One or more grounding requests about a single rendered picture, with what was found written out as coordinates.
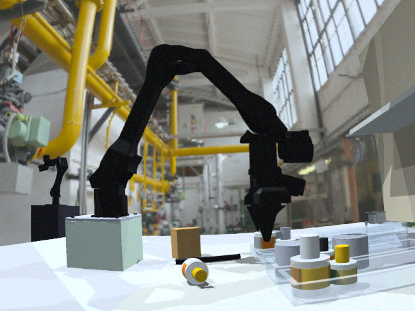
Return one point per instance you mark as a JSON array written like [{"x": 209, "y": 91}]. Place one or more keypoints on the tan cardboard box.
[{"x": 185, "y": 242}]

